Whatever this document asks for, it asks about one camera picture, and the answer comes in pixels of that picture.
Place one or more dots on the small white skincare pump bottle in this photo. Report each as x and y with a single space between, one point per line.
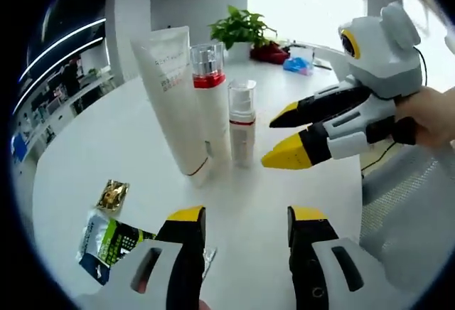
242 136

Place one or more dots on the large bright window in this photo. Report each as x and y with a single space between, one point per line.
305 4

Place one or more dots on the person's left hand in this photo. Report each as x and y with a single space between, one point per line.
205 304

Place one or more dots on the person's right hand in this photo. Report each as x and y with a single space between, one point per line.
435 118

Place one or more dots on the blue box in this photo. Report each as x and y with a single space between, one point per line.
19 146

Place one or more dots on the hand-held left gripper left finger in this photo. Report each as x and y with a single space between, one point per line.
181 253

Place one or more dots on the gold foil skincare sachet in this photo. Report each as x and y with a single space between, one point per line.
113 195

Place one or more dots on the ceiling light strip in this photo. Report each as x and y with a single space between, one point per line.
60 41
53 66

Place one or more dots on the white office counter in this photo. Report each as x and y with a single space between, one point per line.
64 111

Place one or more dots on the blue plastic packet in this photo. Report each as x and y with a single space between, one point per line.
296 65

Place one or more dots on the white skincare tube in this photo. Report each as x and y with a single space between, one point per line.
170 111

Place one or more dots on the clear plastic sample sachet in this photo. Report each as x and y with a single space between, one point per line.
209 260

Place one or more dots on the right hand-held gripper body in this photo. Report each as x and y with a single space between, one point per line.
387 54

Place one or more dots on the grey mesh chair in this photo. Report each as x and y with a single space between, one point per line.
409 217

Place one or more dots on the green black skincare packet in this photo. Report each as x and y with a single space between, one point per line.
106 246

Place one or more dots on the red collar skincare pump bottle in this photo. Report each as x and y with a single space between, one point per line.
213 121

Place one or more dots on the green potted plant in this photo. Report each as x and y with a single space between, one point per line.
236 27

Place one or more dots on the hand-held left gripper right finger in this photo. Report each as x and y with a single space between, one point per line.
309 253

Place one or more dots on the white square pillar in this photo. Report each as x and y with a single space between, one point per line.
131 4

